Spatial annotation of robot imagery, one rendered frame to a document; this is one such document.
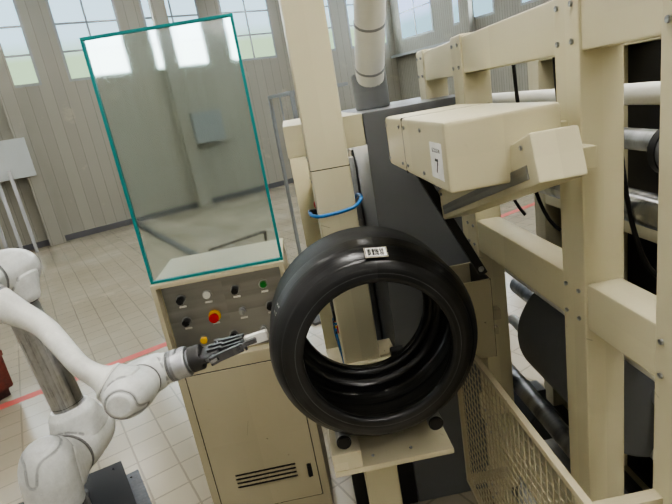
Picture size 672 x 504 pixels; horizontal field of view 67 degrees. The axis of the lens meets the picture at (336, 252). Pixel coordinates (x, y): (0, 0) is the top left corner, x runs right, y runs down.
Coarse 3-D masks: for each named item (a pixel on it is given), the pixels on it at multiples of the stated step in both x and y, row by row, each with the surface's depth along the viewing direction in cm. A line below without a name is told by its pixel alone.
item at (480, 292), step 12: (468, 264) 190; (468, 276) 191; (480, 276) 180; (468, 288) 172; (480, 288) 172; (480, 300) 174; (492, 300) 174; (480, 312) 175; (492, 312) 175; (480, 324) 176; (492, 324) 177; (480, 336) 177; (492, 336) 178; (480, 348) 179; (492, 348) 179
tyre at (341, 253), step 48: (336, 240) 143; (384, 240) 136; (288, 288) 136; (336, 288) 131; (432, 288) 134; (288, 336) 134; (432, 336) 169; (288, 384) 138; (336, 384) 169; (384, 384) 170; (432, 384) 158; (384, 432) 145
